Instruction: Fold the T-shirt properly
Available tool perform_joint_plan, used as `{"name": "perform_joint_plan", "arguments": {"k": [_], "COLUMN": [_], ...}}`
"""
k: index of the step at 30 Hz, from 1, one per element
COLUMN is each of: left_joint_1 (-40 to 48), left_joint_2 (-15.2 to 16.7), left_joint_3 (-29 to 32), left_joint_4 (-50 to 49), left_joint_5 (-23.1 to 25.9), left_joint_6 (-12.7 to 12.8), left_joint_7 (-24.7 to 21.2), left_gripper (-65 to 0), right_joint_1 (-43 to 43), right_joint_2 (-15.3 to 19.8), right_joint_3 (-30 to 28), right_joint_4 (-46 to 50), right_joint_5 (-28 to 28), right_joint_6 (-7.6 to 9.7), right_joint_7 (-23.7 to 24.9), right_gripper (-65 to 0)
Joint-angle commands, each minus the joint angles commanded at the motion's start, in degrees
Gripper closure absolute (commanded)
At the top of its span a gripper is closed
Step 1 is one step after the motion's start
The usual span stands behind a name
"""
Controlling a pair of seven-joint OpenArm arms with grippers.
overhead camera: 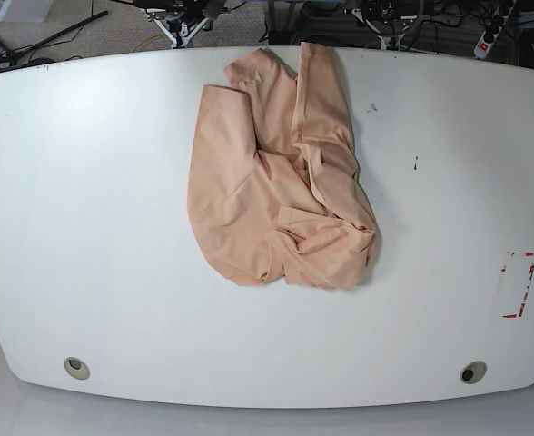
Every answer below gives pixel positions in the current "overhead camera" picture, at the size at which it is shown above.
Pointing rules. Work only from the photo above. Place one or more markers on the peach T-shirt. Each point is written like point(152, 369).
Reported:
point(273, 190)

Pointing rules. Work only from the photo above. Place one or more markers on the red tape rectangle marking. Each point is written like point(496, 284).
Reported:
point(514, 284)

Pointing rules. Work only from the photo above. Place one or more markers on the white power strip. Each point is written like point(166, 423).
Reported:
point(494, 26)

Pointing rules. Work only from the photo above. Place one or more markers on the black tripod stand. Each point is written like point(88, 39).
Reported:
point(13, 56)

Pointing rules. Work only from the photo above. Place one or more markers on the translucent plastic storage box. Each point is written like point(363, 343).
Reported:
point(24, 11)

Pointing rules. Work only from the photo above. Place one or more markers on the left table cable grommet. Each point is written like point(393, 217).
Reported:
point(76, 368)

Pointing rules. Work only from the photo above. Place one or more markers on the table cable grommet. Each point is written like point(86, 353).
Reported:
point(76, 368)
point(473, 372)

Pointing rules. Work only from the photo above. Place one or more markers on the right table cable grommet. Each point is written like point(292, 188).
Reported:
point(473, 372)

